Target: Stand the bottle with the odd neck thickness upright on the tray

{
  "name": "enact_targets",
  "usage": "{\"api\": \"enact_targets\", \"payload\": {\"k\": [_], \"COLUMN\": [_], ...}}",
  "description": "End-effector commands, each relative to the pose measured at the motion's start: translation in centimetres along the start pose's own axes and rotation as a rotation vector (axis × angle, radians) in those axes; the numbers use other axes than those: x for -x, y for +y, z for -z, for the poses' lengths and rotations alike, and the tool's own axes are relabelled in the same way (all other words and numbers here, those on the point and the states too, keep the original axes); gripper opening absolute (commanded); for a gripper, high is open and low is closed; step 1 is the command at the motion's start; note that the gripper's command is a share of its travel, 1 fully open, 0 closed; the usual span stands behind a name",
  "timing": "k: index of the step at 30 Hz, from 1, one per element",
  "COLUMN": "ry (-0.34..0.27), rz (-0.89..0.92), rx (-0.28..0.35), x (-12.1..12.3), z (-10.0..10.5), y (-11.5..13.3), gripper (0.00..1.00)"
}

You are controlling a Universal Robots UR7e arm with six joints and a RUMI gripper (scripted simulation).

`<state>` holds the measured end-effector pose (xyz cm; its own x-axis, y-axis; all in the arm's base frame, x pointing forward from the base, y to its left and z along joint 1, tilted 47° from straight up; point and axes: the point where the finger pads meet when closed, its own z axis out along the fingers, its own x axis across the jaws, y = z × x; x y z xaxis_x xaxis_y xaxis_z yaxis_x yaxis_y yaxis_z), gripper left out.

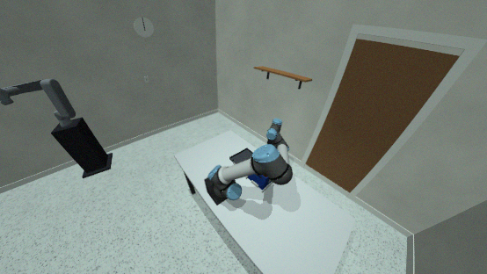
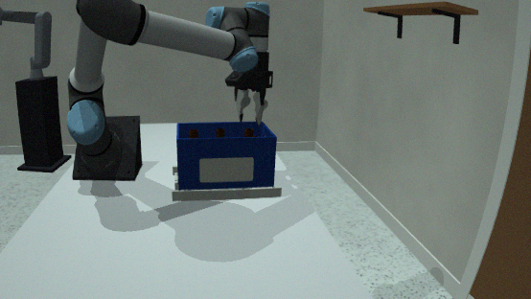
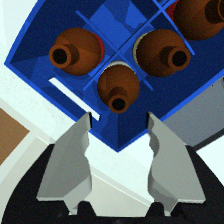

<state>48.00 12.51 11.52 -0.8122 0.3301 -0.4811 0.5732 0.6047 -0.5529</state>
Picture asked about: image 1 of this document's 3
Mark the blue crate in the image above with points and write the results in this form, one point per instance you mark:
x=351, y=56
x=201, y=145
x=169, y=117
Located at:
x=262, y=182

